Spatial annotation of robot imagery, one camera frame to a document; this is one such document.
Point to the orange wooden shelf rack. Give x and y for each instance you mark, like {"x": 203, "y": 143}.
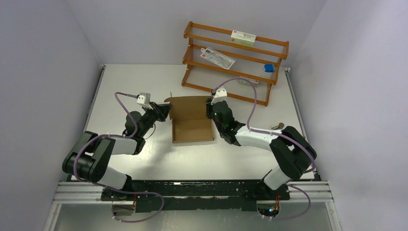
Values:
{"x": 203, "y": 75}

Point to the small blue object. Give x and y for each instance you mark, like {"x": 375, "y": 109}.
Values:
{"x": 269, "y": 68}

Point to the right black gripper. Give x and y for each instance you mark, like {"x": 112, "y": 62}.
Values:
{"x": 209, "y": 107}

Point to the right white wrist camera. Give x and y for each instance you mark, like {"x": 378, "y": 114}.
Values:
{"x": 219, "y": 96}

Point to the clear plastic packet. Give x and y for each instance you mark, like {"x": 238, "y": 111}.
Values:
{"x": 217, "y": 58}

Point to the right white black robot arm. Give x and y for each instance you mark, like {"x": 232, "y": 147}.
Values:
{"x": 294, "y": 155}

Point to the small brown round knob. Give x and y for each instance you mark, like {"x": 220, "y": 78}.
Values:
{"x": 277, "y": 127}

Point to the green white box top shelf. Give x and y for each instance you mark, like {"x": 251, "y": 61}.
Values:
{"x": 242, "y": 38}

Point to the aluminium frame rail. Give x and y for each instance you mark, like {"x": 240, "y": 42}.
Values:
{"x": 81, "y": 193}

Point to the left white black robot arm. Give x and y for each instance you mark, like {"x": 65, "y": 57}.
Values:
{"x": 89, "y": 158}

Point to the green white box shelf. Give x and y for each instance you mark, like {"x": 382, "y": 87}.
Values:
{"x": 242, "y": 38}
{"x": 248, "y": 82}

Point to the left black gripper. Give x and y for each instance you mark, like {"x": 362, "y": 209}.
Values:
{"x": 161, "y": 110}

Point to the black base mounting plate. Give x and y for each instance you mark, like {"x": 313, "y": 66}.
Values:
{"x": 194, "y": 195}

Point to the green white box bottom shelf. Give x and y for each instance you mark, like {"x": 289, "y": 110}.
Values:
{"x": 248, "y": 82}

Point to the brown cardboard box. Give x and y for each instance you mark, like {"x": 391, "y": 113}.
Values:
{"x": 189, "y": 120}

